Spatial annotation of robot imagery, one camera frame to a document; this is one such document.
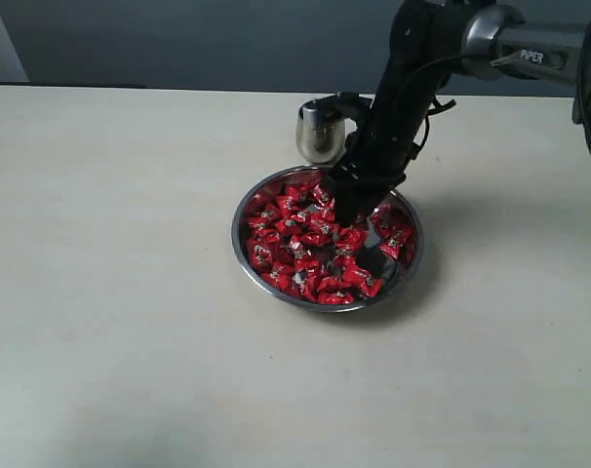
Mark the red candy right lower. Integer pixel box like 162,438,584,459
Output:
379,225,414,260

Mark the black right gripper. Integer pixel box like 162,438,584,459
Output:
322,62,448,228

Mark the red candy upper left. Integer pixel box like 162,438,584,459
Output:
275,195,300,218

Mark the red candy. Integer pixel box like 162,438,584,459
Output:
371,204,405,233
247,239,273,273
379,225,414,260
275,195,300,218
312,182,335,209
317,290,355,306
342,264,384,297

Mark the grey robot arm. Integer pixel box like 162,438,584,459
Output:
326,1,591,225

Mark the red candy right upper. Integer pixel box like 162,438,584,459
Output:
371,204,405,233

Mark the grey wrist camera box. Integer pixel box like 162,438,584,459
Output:
298,92,373,129

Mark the red candy bottom right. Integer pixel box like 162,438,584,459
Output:
342,264,384,297

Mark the red candy left side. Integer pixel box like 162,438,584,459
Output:
247,239,273,273

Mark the red candy top centre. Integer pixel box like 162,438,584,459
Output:
312,182,335,209

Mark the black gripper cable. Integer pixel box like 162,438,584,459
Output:
407,53,460,162

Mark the stainless steel cup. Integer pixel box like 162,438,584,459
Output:
295,114,346,165

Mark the round stainless steel plate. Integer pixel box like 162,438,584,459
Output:
231,166,423,313

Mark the red candy bottom centre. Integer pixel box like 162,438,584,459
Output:
317,290,355,306

